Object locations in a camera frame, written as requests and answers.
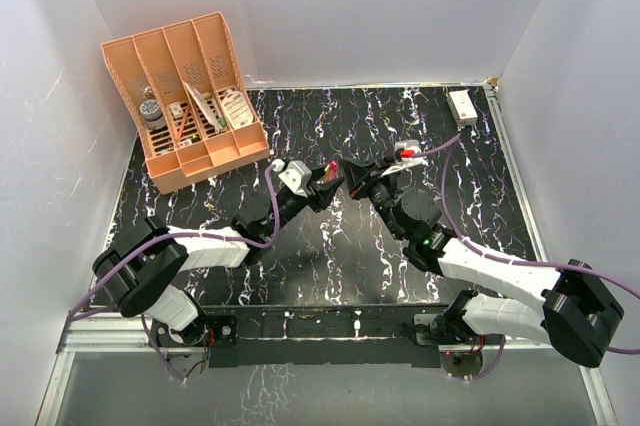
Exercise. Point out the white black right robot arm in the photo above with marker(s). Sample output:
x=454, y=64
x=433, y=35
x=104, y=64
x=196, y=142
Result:
x=565, y=306

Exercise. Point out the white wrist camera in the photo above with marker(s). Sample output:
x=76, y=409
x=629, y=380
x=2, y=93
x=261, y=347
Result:
x=296, y=175
x=406, y=153

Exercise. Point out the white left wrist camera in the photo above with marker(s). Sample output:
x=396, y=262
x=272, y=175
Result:
x=296, y=175

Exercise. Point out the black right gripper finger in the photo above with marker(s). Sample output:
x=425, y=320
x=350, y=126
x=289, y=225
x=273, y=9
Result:
x=354, y=170
x=358, y=183

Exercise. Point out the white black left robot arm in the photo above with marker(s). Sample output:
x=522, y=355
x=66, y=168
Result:
x=137, y=271

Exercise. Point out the orange plastic desk organizer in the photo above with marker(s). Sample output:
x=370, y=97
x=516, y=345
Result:
x=153, y=65

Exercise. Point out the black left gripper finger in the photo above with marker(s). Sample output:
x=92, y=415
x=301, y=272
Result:
x=324, y=193
x=320, y=175

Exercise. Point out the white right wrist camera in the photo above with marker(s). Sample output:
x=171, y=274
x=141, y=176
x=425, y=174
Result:
x=406, y=153

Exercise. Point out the black front mounting rail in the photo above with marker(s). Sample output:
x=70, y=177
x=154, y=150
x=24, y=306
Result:
x=336, y=335

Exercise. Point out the white card packet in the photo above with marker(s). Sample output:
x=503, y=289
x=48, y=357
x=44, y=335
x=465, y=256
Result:
x=204, y=107

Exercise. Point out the keyring with pink strap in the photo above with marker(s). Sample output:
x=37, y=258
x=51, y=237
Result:
x=331, y=172

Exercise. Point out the white label packet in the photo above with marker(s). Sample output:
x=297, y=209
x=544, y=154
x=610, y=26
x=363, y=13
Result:
x=236, y=108

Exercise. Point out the small white eraser box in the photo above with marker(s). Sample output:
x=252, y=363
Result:
x=176, y=110

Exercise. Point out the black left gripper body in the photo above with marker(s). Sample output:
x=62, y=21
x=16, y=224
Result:
x=291, y=209

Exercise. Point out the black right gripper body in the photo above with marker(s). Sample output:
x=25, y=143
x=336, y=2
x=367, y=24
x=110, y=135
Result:
x=376, y=185

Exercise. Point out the orange pencil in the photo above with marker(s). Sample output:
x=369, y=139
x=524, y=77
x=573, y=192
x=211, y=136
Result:
x=183, y=123

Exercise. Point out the small white red box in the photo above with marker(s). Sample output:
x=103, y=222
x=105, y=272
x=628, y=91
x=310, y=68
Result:
x=462, y=108

